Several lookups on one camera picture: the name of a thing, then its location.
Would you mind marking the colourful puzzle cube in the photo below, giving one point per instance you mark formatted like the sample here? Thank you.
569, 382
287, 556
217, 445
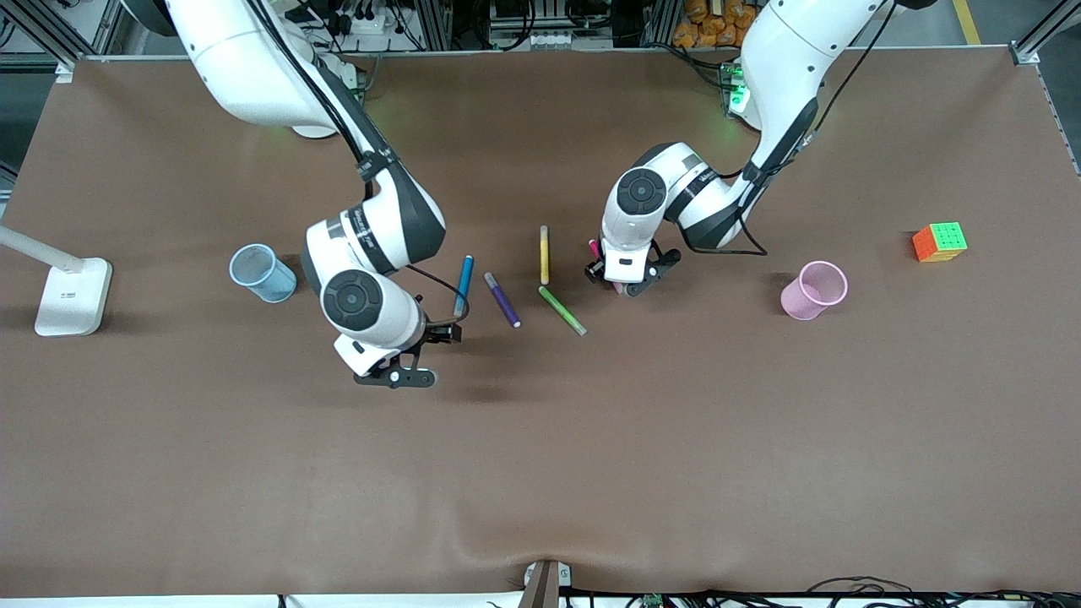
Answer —
942, 241

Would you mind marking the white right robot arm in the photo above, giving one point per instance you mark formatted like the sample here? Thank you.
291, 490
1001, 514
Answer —
253, 67

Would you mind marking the aluminium frame post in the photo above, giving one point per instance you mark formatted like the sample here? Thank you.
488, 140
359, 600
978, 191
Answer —
659, 24
435, 25

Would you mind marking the orange snack bag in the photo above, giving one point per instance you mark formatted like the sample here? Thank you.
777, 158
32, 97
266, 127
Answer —
705, 29

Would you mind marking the white connector block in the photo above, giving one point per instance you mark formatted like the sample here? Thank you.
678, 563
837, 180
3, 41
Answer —
549, 40

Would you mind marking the white power strip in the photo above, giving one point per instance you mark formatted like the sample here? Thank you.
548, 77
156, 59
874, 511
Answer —
380, 35

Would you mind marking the green marker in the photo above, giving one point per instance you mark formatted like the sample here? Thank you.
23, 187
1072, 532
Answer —
562, 310

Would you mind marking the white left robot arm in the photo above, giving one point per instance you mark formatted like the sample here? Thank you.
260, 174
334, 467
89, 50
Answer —
785, 59

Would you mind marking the purple marker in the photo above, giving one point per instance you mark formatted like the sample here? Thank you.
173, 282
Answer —
503, 302

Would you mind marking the brown table cover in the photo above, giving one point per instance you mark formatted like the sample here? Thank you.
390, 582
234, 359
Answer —
540, 439

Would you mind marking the pink marker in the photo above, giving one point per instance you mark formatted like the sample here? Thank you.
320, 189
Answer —
594, 248

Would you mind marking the pink mesh cup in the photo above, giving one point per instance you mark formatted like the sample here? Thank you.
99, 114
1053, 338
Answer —
798, 300

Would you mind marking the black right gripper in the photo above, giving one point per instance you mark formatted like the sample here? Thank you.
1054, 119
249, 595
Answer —
437, 333

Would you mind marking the blue marker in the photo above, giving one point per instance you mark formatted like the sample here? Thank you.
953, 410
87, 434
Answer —
465, 274

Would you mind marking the light blue mesh cup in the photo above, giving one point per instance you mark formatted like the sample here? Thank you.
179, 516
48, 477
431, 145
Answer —
270, 283

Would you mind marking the aluminium frame profile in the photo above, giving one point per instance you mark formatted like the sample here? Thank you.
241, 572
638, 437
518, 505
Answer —
1026, 52
65, 72

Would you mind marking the yellow marker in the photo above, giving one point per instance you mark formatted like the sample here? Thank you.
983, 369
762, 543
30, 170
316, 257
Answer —
545, 257

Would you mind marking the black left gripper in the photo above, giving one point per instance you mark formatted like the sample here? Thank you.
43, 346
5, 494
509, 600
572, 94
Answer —
597, 269

